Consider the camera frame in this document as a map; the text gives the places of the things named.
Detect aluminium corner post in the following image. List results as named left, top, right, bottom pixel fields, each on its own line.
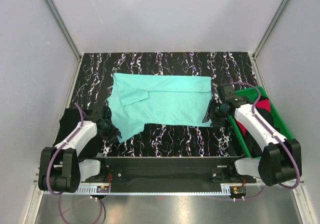
left=44, top=0, right=82, bottom=61
left=252, top=0, right=291, bottom=60

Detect black t shirt in bin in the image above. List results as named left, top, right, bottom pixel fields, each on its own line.
left=243, top=95, right=288, bottom=159

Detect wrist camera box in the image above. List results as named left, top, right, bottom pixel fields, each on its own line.
left=84, top=104, right=112, bottom=122
left=217, top=84, right=248, bottom=106

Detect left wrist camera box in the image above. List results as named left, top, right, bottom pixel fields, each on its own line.
left=84, top=104, right=112, bottom=122

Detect folded black t shirt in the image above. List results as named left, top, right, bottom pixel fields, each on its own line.
left=53, top=108, right=104, bottom=158

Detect red t shirt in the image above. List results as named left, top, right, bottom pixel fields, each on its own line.
left=236, top=96, right=274, bottom=138

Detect turquoise t shirt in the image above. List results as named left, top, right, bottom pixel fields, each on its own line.
left=107, top=73, right=212, bottom=142

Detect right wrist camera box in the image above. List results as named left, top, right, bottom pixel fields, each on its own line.
left=217, top=84, right=248, bottom=106

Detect aluminium frame rail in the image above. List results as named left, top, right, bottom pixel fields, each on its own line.
left=32, top=165, right=306, bottom=197

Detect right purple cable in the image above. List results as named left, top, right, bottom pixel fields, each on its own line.
left=207, top=81, right=302, bottom=201

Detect green plastic bin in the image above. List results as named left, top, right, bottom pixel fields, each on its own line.
left=228, top=86, right=294, bottom=158

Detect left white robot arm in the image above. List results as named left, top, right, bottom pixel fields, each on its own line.
left=38, top=119, right=122, bottom=195

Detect right aluminium corner post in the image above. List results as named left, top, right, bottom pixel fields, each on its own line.
left=252, top=0, right=291, bottom=60

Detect left aluminium corner post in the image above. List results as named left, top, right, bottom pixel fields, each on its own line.
left=44, top=0, right=82, bottom=61

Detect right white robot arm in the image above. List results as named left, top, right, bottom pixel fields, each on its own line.
left=202, top=100, right=302, bottom=189

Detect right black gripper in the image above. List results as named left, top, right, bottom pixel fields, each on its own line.
left=201, top=98, right=230, bottom=127

